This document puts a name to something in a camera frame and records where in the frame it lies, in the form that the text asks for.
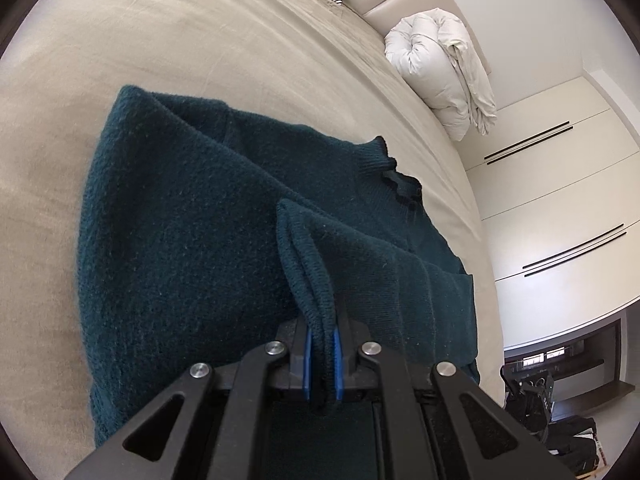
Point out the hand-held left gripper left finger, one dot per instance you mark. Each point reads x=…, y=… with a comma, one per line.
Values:
x=307, y=366

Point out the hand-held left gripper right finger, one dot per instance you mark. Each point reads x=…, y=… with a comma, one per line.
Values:
x=337, y=366

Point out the teal knit sweater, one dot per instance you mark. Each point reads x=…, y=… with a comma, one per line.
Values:
x=200, y=235

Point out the pile of dark clothes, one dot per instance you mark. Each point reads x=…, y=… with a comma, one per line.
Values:
x=575, y=445

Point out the black bag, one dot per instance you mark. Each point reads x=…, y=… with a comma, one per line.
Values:
x=530, y=400

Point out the dark wooden shelf unit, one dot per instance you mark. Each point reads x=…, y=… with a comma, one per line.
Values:
x=590, y=355

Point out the white wardrobe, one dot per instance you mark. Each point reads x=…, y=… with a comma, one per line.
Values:
x=550, y=185

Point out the folded white duvet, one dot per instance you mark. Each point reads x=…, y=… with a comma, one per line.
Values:
x=425, y=60

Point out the bed with beige sheet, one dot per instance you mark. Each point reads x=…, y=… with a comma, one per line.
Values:
x=200, y=35

